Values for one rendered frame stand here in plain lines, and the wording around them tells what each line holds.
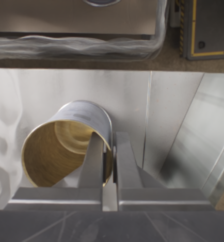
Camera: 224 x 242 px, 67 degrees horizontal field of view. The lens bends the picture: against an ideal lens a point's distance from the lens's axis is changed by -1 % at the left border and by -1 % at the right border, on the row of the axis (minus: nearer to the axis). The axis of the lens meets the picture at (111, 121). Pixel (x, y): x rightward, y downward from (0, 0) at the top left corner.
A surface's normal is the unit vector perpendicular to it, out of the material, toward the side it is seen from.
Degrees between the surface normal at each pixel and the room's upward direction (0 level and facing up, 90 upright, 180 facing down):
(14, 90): 0
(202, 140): 90
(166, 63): 0
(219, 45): 0
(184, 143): 90
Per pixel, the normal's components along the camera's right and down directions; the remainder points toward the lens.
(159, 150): 0.01, 0.29
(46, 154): 0.93, -0.35
